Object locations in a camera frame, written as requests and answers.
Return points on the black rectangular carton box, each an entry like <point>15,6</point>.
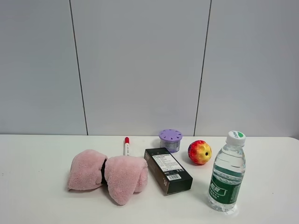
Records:
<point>168,172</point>

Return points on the red yellow toy ball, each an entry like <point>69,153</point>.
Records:
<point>199,152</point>

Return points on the purple lidded air freshener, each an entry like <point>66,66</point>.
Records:
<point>170,139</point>

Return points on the pink fluffy towel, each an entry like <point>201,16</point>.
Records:
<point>124,175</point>

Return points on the red capped white marker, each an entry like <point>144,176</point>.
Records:
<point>126,146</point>

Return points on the clear water bottle green label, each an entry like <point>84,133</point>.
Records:
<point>228,172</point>

